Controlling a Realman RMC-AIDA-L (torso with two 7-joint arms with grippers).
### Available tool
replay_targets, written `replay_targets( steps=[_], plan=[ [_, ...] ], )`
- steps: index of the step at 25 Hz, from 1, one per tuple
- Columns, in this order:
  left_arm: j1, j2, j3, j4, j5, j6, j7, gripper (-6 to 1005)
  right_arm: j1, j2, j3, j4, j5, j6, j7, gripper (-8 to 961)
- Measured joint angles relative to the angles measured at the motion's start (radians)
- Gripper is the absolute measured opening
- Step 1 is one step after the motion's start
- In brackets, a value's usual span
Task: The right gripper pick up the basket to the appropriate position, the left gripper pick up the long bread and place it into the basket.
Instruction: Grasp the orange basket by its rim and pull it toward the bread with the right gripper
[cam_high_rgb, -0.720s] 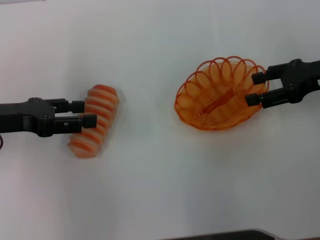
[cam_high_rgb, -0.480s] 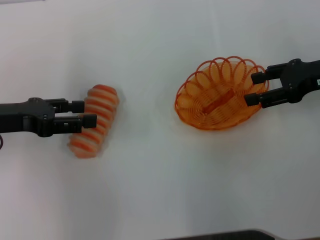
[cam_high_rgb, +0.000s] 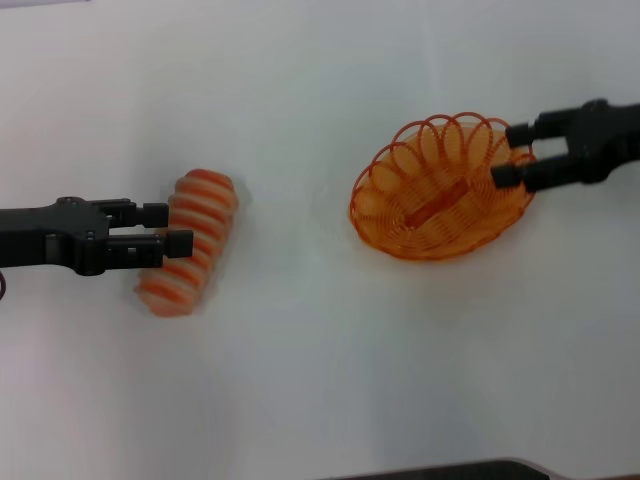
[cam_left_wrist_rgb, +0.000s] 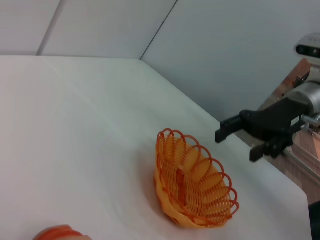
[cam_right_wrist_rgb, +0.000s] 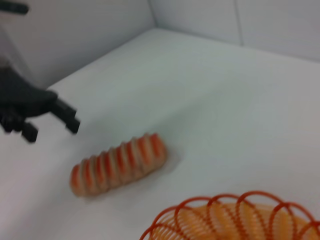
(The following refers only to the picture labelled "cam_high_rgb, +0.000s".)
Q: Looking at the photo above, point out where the orange cream striped bread roll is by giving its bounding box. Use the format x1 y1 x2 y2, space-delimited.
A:
133 168 238 319

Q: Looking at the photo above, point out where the orange plastic wire basket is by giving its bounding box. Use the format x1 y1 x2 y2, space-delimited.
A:
348 111 539 262

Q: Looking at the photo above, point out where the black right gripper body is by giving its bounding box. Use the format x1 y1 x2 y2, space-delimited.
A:
563 99 640 185

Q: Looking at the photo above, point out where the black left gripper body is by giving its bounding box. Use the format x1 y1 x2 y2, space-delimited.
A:
0 196 137 278

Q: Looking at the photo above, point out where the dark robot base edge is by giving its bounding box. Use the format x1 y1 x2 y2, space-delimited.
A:
319 456 567 480

